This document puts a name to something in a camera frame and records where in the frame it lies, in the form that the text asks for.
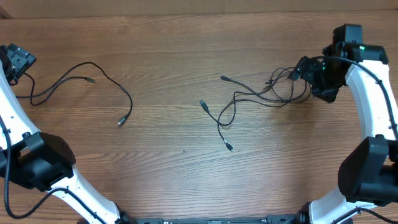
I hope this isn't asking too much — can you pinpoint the black cable bundle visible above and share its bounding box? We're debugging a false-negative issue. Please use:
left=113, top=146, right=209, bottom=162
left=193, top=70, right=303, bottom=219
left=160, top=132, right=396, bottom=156
left=198, top=66, right=312, bottom=153

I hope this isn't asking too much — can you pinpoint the separated black usb cable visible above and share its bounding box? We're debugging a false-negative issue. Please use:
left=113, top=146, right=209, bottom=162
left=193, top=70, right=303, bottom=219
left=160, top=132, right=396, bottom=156
left=14, top=61, right=134, bottom=127

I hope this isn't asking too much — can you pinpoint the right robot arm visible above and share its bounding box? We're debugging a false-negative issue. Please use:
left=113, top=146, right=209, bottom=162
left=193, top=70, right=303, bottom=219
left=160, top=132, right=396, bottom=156
left=289, top=24, right=397, bottom=223

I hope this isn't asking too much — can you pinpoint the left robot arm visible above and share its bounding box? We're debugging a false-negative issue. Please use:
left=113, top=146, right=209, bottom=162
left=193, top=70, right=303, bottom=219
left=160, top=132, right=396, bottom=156
left=1, top=44, right=135, bottom=223

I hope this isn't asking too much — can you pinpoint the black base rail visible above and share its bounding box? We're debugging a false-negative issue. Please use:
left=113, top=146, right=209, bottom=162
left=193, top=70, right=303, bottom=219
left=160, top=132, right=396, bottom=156
left=129, top=213, right=310, bottom=224

